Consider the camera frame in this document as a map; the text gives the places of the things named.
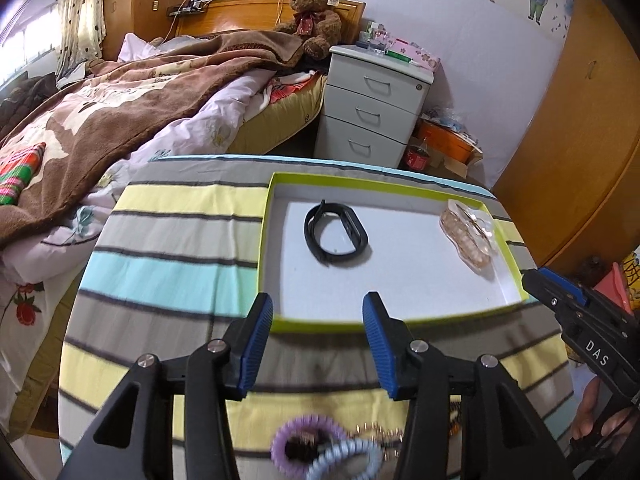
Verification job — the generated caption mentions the person's right hand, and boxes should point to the person's right hand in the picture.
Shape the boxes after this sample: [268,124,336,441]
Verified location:
[571,376,634,440]

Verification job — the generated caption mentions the bagged beaded bracelet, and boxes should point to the bagged beaded bracelet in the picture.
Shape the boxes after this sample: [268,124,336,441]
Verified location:
[439,199,498,277]

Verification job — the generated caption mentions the black fitness band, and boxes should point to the black fitness band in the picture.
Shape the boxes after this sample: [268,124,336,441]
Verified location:
[304,200,372,264]

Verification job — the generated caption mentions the pink floral box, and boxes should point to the pink floral box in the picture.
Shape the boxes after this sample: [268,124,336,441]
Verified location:
[387,37,441,72]

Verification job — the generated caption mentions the orange box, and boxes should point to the orange box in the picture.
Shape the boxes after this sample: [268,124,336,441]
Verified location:
[414,119,483,166]

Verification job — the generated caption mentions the blue spiral hair tie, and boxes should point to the blue spiral hair tie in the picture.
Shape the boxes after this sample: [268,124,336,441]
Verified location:
[306,439,383,480]

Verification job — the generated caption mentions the dark jacket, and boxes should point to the dark jacket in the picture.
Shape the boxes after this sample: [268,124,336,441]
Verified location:
[0,72,58,131]

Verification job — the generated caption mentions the window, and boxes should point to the window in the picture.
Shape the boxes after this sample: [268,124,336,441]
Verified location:
[0,0,63,86]

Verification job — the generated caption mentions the yellow mattress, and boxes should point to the yellow mattress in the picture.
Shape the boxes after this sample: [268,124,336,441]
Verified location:
[225,80,328,156]

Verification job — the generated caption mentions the wooden wardrobe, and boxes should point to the wooden wardrobe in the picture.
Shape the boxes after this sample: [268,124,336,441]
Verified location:
[492,0,640,281]

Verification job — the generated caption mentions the striped tablecloth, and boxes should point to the striped tablecloth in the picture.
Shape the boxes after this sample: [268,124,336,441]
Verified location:
[59,154,576,480]

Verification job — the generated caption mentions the gold chain jewelry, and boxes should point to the gold chain jewelry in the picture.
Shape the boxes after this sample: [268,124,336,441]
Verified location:
[350,422,406,461]

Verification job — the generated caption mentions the yellow printed bag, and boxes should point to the yellow printed bag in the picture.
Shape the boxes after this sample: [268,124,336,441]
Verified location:
[620,247,640,301]

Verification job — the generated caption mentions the green cardboard box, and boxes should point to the green cardboard box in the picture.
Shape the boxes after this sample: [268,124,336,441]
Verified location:
[256,172,531,333]

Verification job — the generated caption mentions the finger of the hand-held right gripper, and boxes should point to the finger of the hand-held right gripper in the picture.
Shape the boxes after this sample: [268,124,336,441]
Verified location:
[539,266,590,309]
[521,269,584,334]

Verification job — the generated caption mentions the brown blanket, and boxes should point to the brown blanket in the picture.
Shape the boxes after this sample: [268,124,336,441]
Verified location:
[0,29,306,251]

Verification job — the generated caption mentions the colourful plaid pillow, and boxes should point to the colourful plaid pillow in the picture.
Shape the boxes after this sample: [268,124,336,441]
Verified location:
[0,142,47,206]

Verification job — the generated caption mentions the white nightstand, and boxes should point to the white nightstand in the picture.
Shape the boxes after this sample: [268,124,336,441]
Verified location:
[314,44,435,171]

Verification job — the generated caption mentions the brown teddy bear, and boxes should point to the brown teddy bear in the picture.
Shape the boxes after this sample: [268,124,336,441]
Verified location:
[274,0,343,61]

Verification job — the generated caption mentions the dotted curtain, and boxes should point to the dotted curtain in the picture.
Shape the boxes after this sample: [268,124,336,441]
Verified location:
[52,0,108,81]

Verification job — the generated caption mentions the pink bucket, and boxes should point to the pink bucket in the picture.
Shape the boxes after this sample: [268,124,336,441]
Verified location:
[592,262,640,316]

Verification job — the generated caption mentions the purple spiral hair tie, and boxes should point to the purple spiral hair tie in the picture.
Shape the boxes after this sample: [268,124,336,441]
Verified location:
[271,414,346,476]

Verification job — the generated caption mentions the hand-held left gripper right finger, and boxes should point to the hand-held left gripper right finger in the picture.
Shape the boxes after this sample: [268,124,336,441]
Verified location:
[362,291,576,480]

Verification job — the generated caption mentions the red patterned pillow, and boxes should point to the red patterned pillow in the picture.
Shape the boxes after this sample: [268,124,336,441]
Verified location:
[260,72,321,111]

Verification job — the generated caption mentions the small clear containers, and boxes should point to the small clear containers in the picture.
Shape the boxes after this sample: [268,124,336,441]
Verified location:
[357,20,393,56]

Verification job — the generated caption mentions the wooden headboard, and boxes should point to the wooden headboard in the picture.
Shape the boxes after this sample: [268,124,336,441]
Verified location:
[167,0,367,48]

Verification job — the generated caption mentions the plastic bags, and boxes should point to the plastic bags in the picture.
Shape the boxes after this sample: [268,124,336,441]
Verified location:
[425,107,471,136]

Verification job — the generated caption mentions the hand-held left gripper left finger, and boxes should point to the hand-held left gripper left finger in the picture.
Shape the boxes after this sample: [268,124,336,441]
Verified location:
[59,292,274,480]

